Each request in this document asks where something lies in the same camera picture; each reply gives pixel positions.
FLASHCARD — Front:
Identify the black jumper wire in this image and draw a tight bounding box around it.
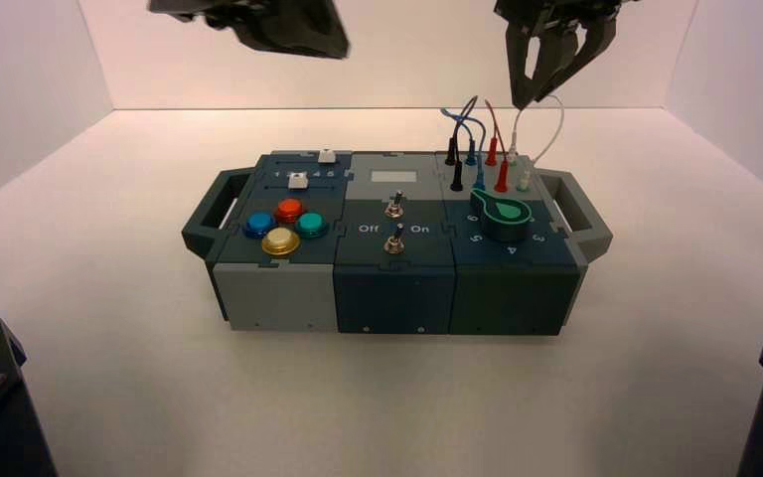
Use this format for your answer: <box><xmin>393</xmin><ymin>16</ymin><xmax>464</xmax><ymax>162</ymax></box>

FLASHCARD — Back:
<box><xmin>444</xmin><ymin>94</ymin><xmax>482</xmax><ymax>193</ymax></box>

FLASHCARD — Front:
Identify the white jumper wire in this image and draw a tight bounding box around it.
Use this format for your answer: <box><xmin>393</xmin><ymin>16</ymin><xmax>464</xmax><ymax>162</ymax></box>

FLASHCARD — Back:
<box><xmin>506</xmin><ymin>93</ymin><xmax>565</xmax><ymax>194</ymax></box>

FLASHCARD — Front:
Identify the yellow round push button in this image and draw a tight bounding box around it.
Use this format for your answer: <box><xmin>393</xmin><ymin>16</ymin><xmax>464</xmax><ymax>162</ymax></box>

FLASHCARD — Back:
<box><xmin>261</xmin><ymin>228</ymin><xmax>302</xmax><ymax>257</ymax></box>

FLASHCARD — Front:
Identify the white display window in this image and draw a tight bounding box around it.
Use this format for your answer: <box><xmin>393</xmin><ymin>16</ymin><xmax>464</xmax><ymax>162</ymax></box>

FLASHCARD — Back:
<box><xmin>371</xmin><ymin>169</ymin><xmax>419</xmax><ymax>185</ymax></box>

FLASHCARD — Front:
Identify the dark rotary knob green outline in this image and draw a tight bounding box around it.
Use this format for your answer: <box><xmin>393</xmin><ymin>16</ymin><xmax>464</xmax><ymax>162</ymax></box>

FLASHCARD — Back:
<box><xmin>469</xmin><ymin>187</ymin><xmax>535</xmax><ymax>242</ymax></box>

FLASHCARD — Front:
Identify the blue round push button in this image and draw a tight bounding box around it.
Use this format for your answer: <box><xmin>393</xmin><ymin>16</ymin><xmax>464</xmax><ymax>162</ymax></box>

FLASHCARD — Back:
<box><xmin>242</xmin><ymin>212</ymin><xmax>278</xmax><ymax>239</ymax></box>

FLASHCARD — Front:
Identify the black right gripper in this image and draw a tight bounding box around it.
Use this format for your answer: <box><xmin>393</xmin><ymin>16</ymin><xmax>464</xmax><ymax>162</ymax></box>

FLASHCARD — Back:
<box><xmin>494</xmin><ymin>0</ymin><xmax>640</xmax><ymax>111</ymax></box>

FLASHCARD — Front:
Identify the blue jumper wire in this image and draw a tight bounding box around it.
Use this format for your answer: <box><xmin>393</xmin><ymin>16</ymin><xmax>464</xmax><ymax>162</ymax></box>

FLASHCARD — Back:
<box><xmin>439</xmin><ymin>98</ymin><xmax>488</xmax><ymax>192</ymax></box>

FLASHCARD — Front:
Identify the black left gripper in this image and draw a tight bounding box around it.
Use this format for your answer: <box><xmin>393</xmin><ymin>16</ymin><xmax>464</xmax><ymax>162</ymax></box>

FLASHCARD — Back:
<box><xmin>147</xmin><ymin>0</ymin><xmax>352</xmax><ymax>60</ymax></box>

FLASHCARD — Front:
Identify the green round push button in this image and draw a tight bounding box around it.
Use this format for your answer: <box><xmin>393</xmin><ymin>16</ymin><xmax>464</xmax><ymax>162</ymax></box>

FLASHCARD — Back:
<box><xmin>295</xmin><ymin>212</ymin><xmax>330</xmax><ymax>240</ymax></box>

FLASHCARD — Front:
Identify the red round push button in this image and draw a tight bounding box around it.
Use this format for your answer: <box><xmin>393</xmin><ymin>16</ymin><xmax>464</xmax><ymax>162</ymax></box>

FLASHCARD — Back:
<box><xmin>273</xmin><ymin>198</ymin><xmax>306</xmax><ymax>225</ymax></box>

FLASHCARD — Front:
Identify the teal grey control box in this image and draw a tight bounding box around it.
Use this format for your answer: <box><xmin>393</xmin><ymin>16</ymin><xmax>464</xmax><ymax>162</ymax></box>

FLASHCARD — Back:
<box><xmin>180</xmin><ymin>149</ymin><xmax>614</xmax><ymax>337</ymax></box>

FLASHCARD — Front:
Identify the red jumper wire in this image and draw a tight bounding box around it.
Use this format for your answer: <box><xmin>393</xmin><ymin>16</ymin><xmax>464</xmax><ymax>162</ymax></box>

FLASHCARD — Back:
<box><xmin>483</xmin><ymin>98</ymin><xmax>511</xmax><ymax>194</ymax></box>

